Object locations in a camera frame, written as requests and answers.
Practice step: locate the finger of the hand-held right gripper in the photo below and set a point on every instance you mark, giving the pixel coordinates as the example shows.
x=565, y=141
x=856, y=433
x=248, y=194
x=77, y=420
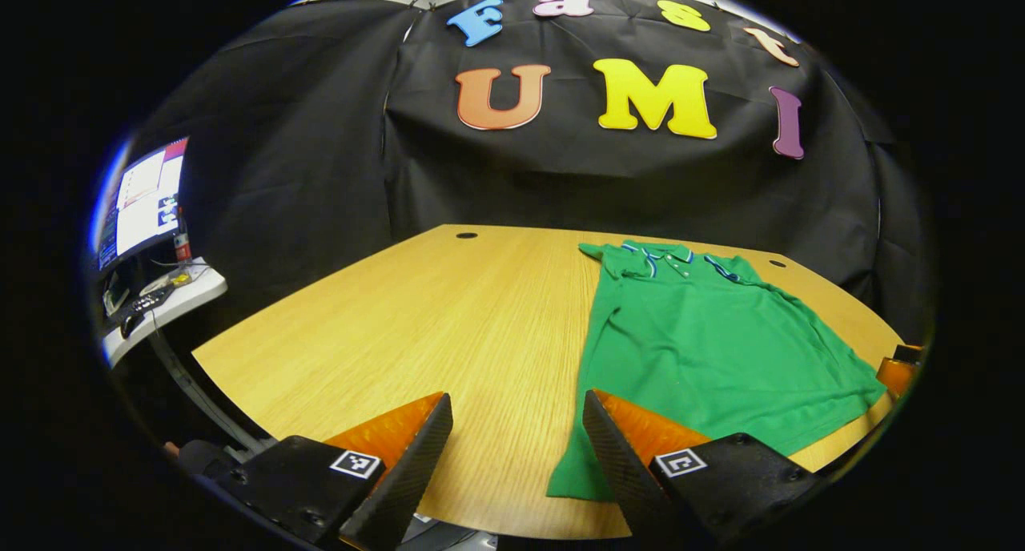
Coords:
x=895, y=375

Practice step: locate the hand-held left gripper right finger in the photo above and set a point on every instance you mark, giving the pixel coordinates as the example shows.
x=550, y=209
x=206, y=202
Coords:
x=621, y=471

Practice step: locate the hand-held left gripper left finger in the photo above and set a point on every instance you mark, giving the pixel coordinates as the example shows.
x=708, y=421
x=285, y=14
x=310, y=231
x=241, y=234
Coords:
x=412, y=475

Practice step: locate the green T-shirt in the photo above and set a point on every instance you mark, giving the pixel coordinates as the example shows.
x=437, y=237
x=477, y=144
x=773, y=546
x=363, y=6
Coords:
x=705, y=351

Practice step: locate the white side desk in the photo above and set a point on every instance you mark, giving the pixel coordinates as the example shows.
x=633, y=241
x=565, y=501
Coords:
x=196, y=291

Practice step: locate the small yellow object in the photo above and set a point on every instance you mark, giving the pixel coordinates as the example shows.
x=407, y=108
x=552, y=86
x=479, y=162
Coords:
x=182, y=279

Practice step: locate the black backdrop cloth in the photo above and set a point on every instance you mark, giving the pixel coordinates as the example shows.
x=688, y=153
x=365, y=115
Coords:
x=320, y=174

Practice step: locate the black keyboard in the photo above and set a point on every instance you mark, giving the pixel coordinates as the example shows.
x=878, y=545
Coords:
x=144, y=304

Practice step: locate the red bottle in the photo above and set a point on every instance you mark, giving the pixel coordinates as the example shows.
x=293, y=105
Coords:
x=182, y=243

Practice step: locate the computer monitor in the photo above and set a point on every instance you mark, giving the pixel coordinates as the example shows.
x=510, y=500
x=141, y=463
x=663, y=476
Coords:
x=144, y=203

